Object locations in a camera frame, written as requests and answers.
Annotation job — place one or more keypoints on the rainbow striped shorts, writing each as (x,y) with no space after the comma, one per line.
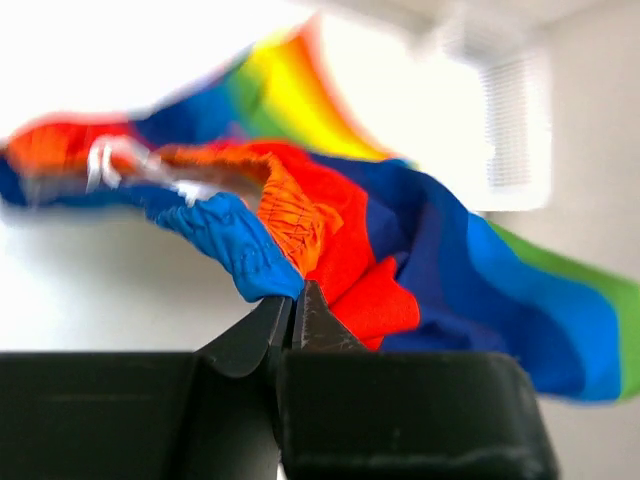
(261,169)

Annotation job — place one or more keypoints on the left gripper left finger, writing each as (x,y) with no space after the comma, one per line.
(206,414)

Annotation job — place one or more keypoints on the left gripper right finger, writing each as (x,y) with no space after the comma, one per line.
(349,413)

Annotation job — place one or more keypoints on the white plastic mesh basket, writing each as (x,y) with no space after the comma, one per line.
(461,92)

